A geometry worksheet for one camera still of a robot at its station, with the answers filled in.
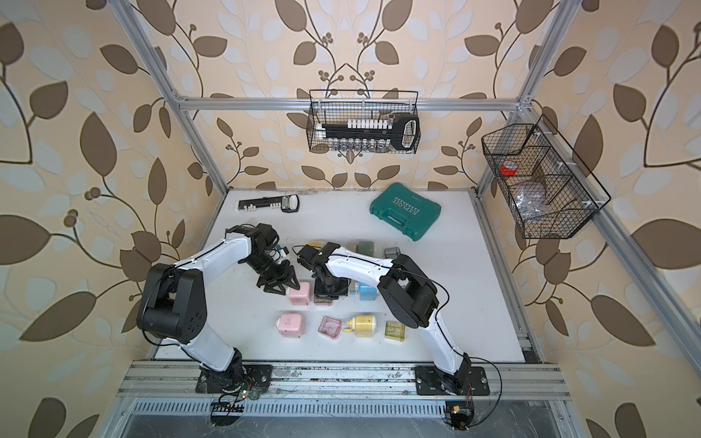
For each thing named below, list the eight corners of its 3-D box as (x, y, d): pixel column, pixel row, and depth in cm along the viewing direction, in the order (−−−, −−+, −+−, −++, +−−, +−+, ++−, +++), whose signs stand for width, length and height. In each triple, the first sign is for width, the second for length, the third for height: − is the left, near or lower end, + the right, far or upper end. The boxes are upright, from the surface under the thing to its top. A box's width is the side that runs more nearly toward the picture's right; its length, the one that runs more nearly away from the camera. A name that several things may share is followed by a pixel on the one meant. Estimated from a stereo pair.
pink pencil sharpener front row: (281, 339, 83) (274, 330, 77) (284, 322, 87) (278, 313, 81) (303, 339, 83) (299, 330, 77) (305, 322, 87) (301, 313, 81)
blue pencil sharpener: (356, 298, 92) (356, 288, 86) (360, 291, 93) (360, 281, 88) (372, 305, 90) (373, 295, 84) (375, 298, 92) (376, 288, 86)
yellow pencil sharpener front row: (344, 337, 83) (343, 329, 77) (345, 324, 85) (344, 315, 79) (375, 337, 83) (376, 329, 77) (375, 324, 85) (376, 315, 79)
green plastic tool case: (368, 212, 115) (368, 204, 111) (396, 187, 125) (397, 179, 121) (416, 245, 105) (419, 237, 101) (444, 215, 114) (447, 207, 110)
